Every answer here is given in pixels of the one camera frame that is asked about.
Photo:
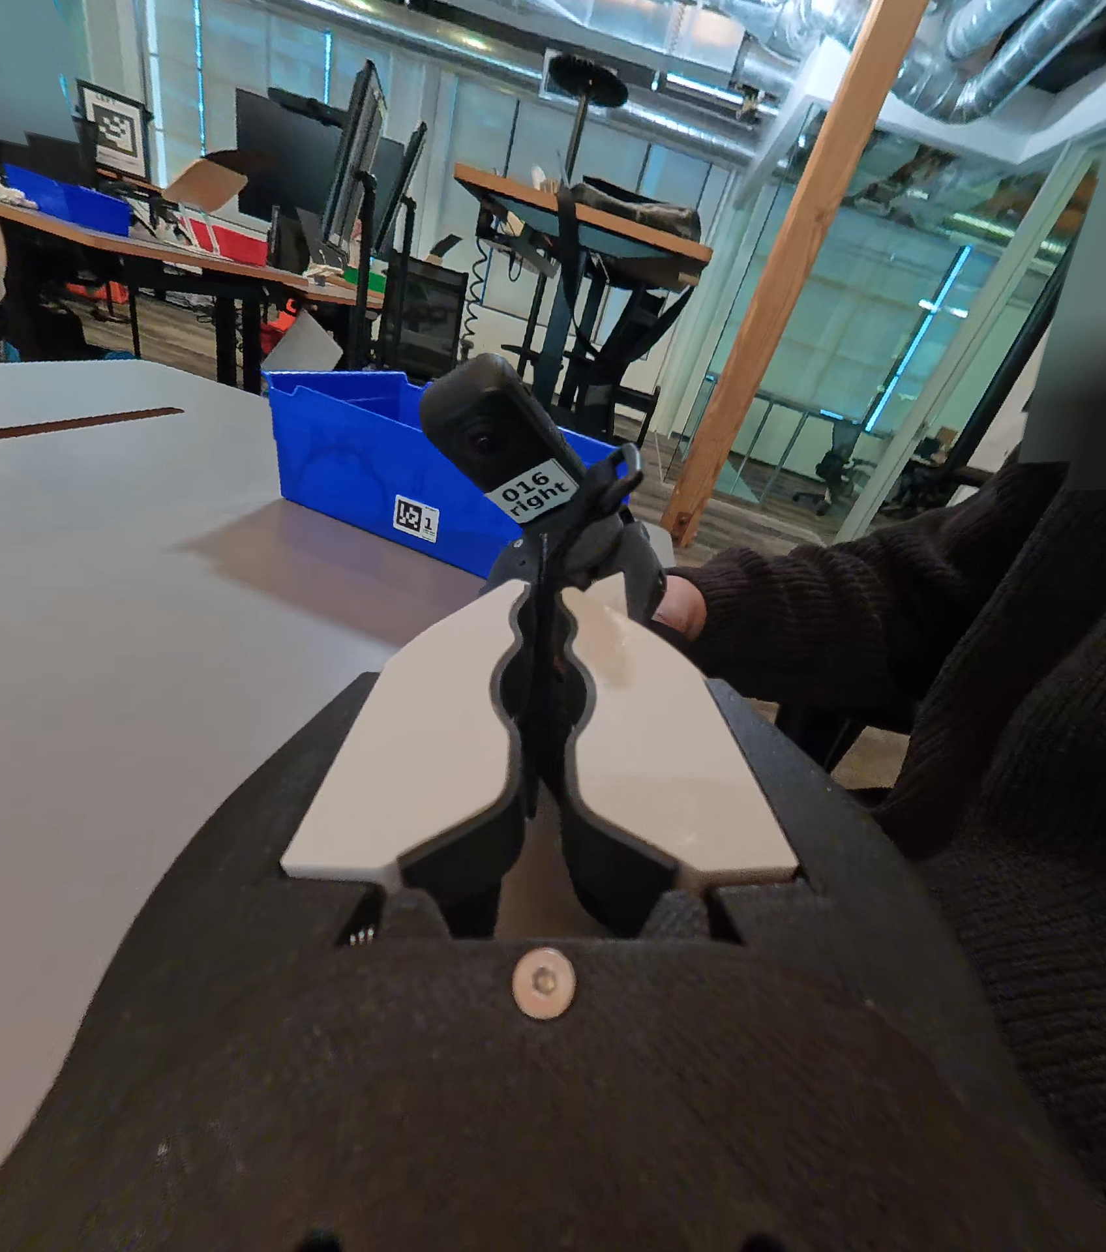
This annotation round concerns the person's right hand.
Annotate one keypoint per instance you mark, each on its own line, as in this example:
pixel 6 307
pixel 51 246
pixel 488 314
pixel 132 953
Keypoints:
pixel 683 607

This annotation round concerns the slanted wooden beam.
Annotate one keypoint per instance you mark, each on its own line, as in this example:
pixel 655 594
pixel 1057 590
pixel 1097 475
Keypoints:
pixel 788 264

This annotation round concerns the framed fiducial tag sign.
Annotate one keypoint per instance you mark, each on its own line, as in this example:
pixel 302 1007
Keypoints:
pixel 115 130

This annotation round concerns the black mesh cabinet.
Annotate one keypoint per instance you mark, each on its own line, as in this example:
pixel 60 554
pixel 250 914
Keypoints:
pixel 424 319

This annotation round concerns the black desk monitor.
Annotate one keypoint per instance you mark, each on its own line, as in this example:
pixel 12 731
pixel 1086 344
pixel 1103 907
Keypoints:
pixel 289 157
pixel 358 157

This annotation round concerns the wooden standing desk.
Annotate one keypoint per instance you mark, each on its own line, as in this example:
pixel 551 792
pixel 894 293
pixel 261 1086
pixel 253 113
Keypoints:
pixel 593 221

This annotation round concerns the silver ceiling duct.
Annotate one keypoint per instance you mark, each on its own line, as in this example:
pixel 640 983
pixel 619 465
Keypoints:
pixel 984 40

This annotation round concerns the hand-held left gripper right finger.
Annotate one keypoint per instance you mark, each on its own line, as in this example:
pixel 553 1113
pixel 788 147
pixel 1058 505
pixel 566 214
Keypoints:
pixel 680 773

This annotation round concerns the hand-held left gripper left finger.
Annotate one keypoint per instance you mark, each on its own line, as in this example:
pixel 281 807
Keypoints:
pixel 417 753

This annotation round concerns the person's black sweater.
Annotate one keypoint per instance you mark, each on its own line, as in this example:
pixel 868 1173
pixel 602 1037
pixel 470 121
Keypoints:
pixel 1062 881

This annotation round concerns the blue bin with tag label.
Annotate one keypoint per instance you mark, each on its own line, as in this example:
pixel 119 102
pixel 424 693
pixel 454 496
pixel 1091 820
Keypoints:
pixel 347 460

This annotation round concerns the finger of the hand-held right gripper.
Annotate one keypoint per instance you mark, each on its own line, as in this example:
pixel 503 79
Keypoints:
pixel 509 565

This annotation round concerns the black office chair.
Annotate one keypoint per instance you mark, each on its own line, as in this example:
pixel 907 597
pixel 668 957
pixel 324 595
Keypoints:
pixel 833 475

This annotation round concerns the cardboard box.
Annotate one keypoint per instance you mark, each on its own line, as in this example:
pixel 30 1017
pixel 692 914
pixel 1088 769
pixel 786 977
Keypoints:
pixel 207 186

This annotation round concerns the person's right forearm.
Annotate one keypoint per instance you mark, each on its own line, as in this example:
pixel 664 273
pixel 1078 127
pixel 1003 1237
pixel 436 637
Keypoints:
pixel 856 607

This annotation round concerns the black round lamp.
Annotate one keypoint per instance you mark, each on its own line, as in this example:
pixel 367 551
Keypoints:
pixel 587 84

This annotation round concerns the long wooden desk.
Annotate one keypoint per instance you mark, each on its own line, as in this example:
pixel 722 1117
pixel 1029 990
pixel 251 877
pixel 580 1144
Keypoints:
pixel 171 260

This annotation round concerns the small blue bin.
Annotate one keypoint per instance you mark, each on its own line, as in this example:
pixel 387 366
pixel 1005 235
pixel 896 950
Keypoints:
pixel 64 201

